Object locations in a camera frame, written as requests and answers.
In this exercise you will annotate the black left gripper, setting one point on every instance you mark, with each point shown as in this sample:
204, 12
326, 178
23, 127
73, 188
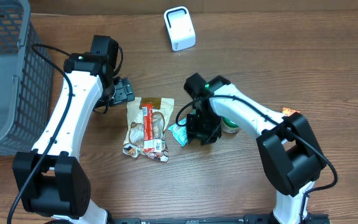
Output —
123, 90

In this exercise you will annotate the grey plastic mesh basket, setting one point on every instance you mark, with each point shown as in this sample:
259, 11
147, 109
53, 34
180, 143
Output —
25, 80

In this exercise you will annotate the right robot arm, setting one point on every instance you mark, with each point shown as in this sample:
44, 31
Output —
291, 156

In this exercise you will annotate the teal wet wipes pack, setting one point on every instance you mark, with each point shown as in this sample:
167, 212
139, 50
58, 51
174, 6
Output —
179, 132

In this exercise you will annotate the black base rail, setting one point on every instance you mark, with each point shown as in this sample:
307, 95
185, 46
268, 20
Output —
197, 221

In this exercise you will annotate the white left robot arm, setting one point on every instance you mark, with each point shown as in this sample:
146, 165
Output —
50, 179

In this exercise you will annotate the red snack bar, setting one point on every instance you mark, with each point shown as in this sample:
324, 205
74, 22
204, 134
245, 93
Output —
150, 145

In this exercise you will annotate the small orange snack box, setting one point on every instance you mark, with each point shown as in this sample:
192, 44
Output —
288, 112

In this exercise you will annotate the green lidded jar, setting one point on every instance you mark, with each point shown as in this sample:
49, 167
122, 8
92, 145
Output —
228, 126

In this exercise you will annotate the white barcode scanner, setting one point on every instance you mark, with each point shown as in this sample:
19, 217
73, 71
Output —
180, 28

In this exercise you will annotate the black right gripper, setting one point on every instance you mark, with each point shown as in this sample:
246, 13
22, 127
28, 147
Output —
196, 133

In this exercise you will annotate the brown cookie snack bag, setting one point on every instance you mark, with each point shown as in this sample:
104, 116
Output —
162, 110

